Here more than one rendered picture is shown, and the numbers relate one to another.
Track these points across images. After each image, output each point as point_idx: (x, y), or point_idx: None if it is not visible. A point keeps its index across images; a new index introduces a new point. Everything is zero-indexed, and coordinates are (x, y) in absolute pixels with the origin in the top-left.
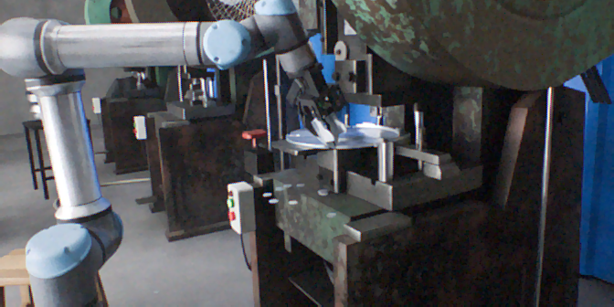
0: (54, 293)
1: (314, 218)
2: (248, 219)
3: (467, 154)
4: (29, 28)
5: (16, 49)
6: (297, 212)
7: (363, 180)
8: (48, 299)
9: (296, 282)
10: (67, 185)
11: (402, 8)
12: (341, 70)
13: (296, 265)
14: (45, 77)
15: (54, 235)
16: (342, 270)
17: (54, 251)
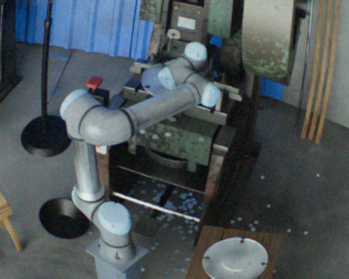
0: (127, 237)
1: (172, 137)
2: None
3: (229, 70)
4: (125, 123)
5: (121, 137)
6: (150, 132)
7: (202, 109)
8: (125, 240)
9: (126, 168)
10: (94, 183)
11: (282, 79)
12: (178, 46)
13: (120, 155)
14: None
15: (110, 212)
16: (217, 168)
17: (126, 221)
